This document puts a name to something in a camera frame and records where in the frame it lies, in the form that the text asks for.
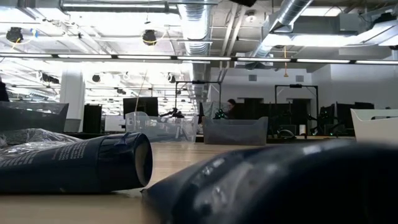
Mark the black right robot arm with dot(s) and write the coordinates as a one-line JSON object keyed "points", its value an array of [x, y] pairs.
{"points": [[244, 2]]}

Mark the background robot arm green light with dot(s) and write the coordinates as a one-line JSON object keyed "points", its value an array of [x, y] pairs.
{"points": [[221, 114]]}

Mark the round silver ventilation duct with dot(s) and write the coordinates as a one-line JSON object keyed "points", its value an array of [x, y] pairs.
{"points": [[196, 28]]}

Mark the black background frame rig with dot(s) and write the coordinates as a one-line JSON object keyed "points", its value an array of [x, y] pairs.
{"points": [[295, 86], [199, 82]]}

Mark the white pillar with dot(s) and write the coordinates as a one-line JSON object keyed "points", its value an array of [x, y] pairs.
{"points": [[72, 99]]}

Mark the smoky grey translucent bin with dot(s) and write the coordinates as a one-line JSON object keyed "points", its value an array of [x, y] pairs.
{"points": [[236, 130]]}

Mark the slanted silver ventilation duct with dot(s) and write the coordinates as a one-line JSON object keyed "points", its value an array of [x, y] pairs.
{"points": [[293, 11]]}

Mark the dark blue tube red print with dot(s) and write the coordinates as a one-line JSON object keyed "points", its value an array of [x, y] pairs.
{"points": [[295, 186]]}

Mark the dark grey plastic bin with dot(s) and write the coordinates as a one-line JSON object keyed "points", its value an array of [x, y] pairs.
{"points": [[31, 118]]}

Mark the long ceiling light strip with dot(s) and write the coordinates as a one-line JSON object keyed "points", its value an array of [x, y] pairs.
{"points": [[84, 56]]}

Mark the black background robot arm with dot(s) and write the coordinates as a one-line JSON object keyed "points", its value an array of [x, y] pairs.
{"points": [[174, 113]]}

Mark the clear plastic bin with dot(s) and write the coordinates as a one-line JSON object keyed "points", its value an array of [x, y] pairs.
{"points": [[161, 127]]}

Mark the black cabinet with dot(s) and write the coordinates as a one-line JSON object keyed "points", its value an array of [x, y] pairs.
{"points": [[92, 119]]}

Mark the black background monitor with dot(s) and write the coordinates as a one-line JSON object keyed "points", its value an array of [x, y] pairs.
{"points": [[146, 107]]}

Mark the black puff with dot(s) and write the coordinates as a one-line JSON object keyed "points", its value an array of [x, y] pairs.
{"points": [[31, 138]]}

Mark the white plastic bin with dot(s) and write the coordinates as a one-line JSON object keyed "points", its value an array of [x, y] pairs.
{"points": [[376, 127]]}

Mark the person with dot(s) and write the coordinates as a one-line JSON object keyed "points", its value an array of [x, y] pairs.
{"points": [[231, 109], [3, 91]]}

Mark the dark background monitors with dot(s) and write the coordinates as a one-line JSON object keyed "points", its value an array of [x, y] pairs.
{"points": [[345, 115]]}

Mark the black ceiling fixture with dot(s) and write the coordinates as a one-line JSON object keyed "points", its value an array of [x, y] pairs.
{"points": [[149, 36], [14, 34]]}

